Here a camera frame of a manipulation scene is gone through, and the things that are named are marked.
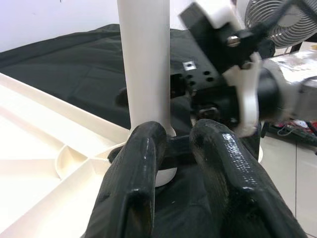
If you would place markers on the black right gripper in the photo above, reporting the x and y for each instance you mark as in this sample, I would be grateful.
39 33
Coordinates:
213 99

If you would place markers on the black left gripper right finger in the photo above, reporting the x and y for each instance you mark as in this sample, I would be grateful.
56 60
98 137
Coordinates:
237 183

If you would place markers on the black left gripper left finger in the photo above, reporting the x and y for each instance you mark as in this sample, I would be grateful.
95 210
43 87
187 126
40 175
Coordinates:
133 178

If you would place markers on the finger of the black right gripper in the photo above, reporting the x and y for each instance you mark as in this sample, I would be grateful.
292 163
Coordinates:
123 97

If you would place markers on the white plastic table leg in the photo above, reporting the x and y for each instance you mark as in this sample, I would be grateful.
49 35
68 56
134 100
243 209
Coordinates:
146 62

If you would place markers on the white plastic table top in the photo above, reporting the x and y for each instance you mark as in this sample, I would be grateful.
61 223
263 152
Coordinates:
37 138

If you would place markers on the black cloth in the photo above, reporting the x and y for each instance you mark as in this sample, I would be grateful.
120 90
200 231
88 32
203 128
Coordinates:
74 62

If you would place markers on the white fan guard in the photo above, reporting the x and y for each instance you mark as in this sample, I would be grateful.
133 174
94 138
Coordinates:
297 19

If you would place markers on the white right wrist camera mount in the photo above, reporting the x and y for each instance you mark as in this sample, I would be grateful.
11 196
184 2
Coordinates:
247 94

